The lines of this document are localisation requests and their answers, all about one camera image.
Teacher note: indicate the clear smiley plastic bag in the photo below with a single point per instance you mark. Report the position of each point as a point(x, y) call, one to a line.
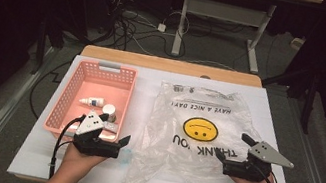
point(173, 154)

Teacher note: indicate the small white box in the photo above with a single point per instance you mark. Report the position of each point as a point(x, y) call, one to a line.
point(297, 43)

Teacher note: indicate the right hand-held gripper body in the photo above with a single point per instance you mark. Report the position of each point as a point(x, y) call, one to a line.
point(261, 154)

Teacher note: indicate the silver blister pack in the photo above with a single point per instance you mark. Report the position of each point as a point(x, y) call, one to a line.
point(110, 127)

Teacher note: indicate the white metal desk frame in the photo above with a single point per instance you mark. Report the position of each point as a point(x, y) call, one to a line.
point(222, 11)

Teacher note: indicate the black metal stand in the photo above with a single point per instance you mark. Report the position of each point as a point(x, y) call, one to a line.
point(38, 56)
point(308, 107)

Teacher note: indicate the person's left hand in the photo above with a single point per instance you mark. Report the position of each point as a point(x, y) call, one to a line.
point(77, 161)

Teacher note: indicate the small white-capped jar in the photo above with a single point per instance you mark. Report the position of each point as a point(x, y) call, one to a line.
point(109, 109)

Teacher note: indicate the white dropper bottle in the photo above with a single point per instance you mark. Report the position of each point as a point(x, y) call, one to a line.
point(92, 101)

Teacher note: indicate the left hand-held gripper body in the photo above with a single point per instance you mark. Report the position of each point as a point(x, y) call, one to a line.
point(90, 126)

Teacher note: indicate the white table board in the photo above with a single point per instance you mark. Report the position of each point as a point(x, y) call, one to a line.
point(142, 101)

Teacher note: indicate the pink plastic basket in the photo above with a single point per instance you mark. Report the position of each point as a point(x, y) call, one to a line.
point(97, 88)

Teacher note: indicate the white power adapter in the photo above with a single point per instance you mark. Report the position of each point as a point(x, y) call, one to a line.
point(161, 27)

